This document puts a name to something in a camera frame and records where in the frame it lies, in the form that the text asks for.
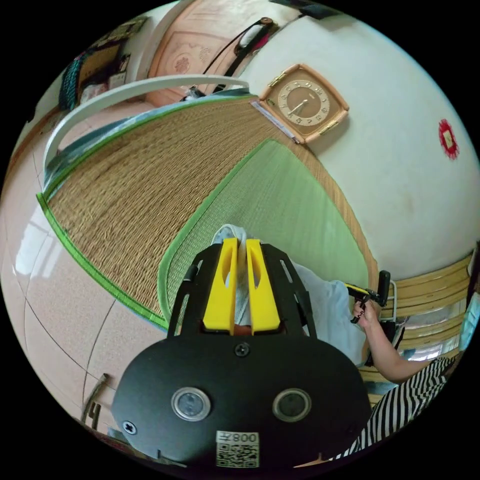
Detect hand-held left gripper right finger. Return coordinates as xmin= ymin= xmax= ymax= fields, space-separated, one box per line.
xmin=245 ymin=239 xmax=281 ymax=336

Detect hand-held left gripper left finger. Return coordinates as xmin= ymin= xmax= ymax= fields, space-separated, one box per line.
xmin=202 ymin=237 xmax=239 ymax=335

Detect light blue jeans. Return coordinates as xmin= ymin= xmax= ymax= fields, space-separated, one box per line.
xmin=211 ymin=223 xmax=369 ymax=369

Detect person's right forearm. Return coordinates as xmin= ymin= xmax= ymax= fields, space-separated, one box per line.
xmin=361 ymin=322 xmax=425 ymax=384

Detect person's right hand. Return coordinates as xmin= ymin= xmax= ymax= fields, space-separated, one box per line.
xmin=353 ymin=301 xmax=382 ymax=333

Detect person's body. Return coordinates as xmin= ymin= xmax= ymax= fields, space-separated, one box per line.
xmin=329 ymin=239 xmax=480 ymax=463

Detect bed with woven mats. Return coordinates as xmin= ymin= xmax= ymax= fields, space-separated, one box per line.
xmin=36 ymin=74 xmax=474 ymax=380

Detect pink panelled door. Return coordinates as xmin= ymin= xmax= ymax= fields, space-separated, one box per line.
xmin=144 ymin=0 xmax=280 ymax=107

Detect cluttered shelf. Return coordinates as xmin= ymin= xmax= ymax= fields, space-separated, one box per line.
xmin=59 ymin=16 xmax=148 ymax=112

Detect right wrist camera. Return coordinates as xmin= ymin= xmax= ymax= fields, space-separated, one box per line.
xmin=378 ymin=270 xmax=392 ymax=307

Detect square pink wall clock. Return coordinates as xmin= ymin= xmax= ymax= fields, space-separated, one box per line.
xmin=258 ymin=63 xmax=350 ymax=145

